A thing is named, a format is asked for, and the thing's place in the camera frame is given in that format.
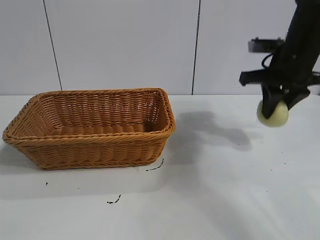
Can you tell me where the black camera cable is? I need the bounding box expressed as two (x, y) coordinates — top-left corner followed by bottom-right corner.
(260, 52), (276, 70)

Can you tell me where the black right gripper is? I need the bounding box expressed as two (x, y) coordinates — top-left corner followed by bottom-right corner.
(238, 26), (320, 119)

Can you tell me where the pale yellow egg yolk pastry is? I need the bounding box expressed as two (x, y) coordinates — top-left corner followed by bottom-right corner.
(256, 99), (290, 129)

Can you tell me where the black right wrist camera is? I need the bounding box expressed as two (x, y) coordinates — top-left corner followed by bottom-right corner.
(247, 37), (285, 54)

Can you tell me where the brown woven wicker basket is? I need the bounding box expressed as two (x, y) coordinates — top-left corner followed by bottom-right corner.
(2, 87), (177, 171)

